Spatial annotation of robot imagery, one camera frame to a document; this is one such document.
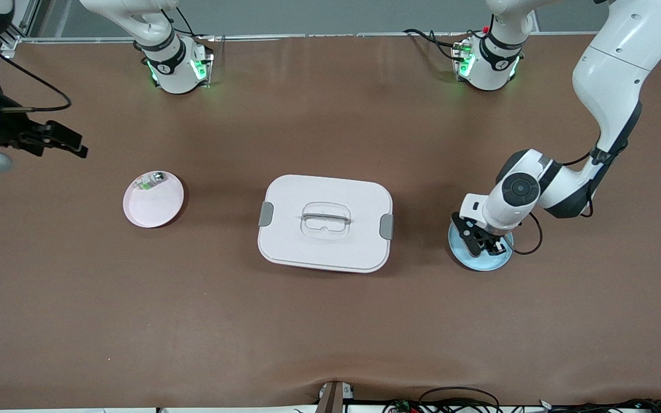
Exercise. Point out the green clear switch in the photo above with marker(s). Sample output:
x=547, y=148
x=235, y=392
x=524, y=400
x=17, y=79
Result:
x=152, y=180

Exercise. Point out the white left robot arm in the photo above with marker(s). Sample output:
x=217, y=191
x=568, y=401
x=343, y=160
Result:
x=611, y=74

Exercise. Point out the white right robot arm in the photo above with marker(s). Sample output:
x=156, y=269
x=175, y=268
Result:
x=172, y=69

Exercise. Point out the aluminium frame profile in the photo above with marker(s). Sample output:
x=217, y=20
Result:
x=18, y=28

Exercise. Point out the metal bracket at table edge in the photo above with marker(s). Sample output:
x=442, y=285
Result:
x=333, y=398

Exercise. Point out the white lidded storage box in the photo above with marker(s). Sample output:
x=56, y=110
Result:
x=319, y=252

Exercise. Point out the pink round plate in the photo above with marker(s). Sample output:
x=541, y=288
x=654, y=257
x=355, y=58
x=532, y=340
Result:
x=152, y=209

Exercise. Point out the light blue round plate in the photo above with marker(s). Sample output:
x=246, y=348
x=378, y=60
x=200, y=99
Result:
x=479, y=264

